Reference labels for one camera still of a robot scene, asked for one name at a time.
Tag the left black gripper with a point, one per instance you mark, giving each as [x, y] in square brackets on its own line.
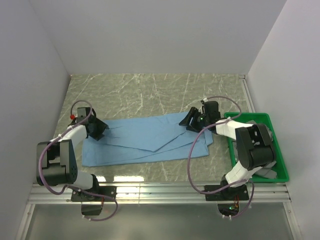
[101, 126]

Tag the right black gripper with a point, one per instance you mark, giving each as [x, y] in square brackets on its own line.
[192, 113]

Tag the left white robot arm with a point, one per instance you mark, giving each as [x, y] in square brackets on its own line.
[56, 159]

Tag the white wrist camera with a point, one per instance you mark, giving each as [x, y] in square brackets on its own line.
[73, 120]
[204, 105]

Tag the light blue long sleeve shirt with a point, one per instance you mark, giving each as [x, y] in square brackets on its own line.
[145, 140]

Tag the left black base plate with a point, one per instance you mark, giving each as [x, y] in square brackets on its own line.
[103, 194]

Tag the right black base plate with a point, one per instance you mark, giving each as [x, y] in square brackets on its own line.
[228, 194]

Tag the green plastic bin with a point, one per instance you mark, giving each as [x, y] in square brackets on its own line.
[280, 168]

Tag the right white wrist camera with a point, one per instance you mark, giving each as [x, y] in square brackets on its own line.
[204, 105]

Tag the grey long sleeve shirt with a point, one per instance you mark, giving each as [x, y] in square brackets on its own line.
[268, 172]

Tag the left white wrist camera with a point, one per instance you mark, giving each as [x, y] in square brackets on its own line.
[73, 120]

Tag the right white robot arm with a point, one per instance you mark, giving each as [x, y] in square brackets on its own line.
[226, 127]

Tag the aluminium mounting rail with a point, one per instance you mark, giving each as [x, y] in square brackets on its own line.
[161, 193]

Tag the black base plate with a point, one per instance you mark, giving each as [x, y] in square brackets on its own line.
[103, 194]
[228, 194]

